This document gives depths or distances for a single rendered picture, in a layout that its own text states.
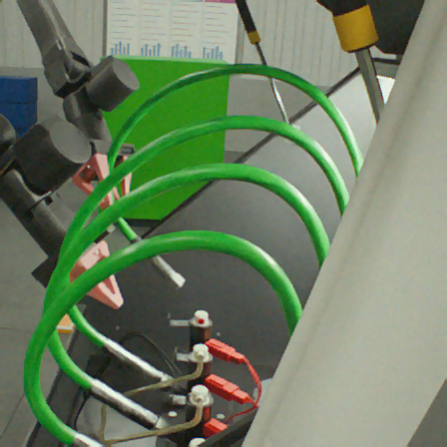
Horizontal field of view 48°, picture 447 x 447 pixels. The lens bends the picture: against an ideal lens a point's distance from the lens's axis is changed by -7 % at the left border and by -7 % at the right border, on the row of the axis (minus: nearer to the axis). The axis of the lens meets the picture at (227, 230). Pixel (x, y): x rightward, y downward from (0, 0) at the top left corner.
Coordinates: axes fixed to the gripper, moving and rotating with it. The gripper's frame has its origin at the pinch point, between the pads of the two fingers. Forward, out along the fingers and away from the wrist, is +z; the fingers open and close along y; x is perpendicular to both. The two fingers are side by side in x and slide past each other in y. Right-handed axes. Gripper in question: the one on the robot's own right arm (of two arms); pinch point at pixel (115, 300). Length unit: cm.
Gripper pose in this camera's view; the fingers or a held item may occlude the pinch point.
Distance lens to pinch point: 64.5
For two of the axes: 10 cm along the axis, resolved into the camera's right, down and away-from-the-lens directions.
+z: 6.2, 7.7, 1.5
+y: 7.6, -5.3, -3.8
